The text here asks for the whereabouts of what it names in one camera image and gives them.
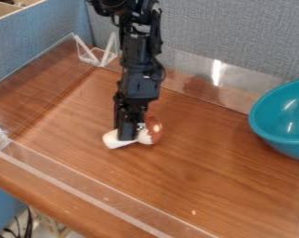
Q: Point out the clear acrylic barrier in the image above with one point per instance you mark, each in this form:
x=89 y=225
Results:
x=39 y=87
x=146 y=217
x=214 y=81

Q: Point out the blue plastic bowl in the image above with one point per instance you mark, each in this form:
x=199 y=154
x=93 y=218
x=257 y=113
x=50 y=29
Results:
x=274 y=118

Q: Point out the clear acrylic back barrier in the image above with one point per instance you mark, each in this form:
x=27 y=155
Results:
x=214 y=81

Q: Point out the clear acrylic left barrier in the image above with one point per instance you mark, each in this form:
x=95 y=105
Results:
x=39 y=87

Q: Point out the white plush mushroom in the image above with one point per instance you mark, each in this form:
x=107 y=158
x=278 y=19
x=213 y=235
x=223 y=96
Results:
x=150 y=133

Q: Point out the clear acrylic front barrier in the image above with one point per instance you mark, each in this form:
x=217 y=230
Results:
x=146 y=217

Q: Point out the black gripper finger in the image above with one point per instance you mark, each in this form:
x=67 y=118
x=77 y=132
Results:
x=130 y=125

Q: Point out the clear acrylic corner bracket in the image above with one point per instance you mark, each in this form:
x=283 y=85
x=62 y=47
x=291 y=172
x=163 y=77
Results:
x=97 y=56

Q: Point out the wooden shelf box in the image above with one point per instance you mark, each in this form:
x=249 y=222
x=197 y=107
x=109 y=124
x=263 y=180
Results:
x=13 y=6

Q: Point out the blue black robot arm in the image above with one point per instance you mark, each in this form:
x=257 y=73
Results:
x=138 y=18

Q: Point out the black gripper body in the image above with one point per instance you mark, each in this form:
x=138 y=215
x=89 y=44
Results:
x=139 y=86

